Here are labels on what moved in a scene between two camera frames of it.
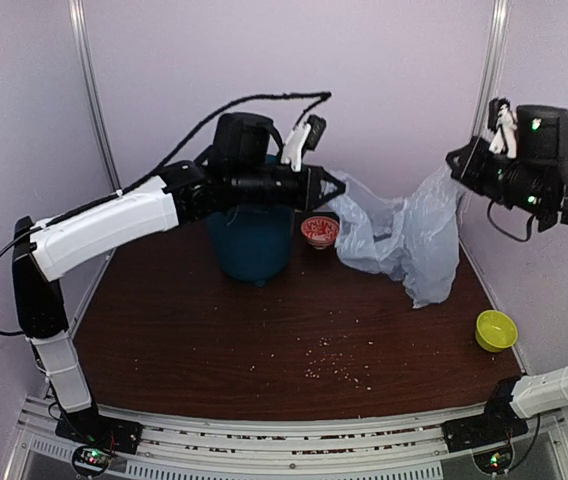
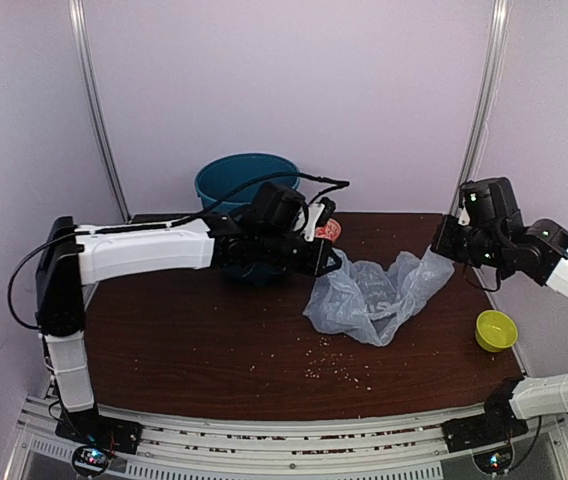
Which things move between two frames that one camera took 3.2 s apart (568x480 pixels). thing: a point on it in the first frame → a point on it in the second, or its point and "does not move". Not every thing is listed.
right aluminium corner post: (493, 65) does not move
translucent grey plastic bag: (414, 238) → (370, 300)
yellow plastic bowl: (495, 330) does not move
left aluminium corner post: (77, 14) does not move
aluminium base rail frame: (177, 446) does not move
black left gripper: (309, 194) → (314, 265)
